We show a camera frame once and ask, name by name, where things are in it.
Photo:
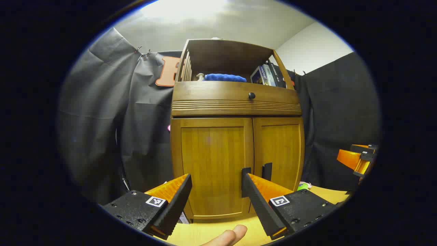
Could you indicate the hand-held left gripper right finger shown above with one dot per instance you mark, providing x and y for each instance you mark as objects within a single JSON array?
[{"x": 263, "y": 208}]

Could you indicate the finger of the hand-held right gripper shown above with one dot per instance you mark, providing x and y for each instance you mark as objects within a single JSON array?
[
  {"x": 363, "y": 147},
  {"x": 348, "y": 159}
]

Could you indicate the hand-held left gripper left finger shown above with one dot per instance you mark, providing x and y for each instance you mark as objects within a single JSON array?
[{"x": 177, "y": 205}]

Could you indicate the wooden shoe cabinet door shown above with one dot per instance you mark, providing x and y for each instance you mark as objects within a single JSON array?
[
  {"x": 283, "y": 147},
  {"x": 211, "y": 153}
]

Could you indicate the wooden double-door shoe cabinet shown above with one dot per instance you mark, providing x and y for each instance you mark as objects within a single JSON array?
[{"x": 222, "y": 54}]

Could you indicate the wooden cabinet drawer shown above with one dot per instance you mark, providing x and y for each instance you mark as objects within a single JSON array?
[{"x": 211, "y": 92}]

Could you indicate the green plush toy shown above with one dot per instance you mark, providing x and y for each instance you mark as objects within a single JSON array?
[{"x": 302, "y": 187}]

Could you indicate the black spine book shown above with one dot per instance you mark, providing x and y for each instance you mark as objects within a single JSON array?
[{"x": 279, "y": 77}]

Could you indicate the black drawer knob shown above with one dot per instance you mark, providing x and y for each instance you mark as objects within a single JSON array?
[{"x": 252, "y": 95}]

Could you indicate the black backdrop cloth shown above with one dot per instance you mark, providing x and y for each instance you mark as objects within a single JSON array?
[{"x": 102, "y": 119}]

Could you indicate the grey spine book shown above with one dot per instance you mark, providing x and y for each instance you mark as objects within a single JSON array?
[{"x": 269, "y": 75}]

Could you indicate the blue cover book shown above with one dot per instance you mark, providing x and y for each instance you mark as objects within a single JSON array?
[{"x": 257, "y": 77}]

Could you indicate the silver metal object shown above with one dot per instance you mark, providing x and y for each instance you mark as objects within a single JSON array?
[{"x": 200, "y": 77}]

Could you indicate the blue towel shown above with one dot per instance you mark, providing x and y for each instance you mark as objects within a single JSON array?
[{"x": 225, "y": 78}]

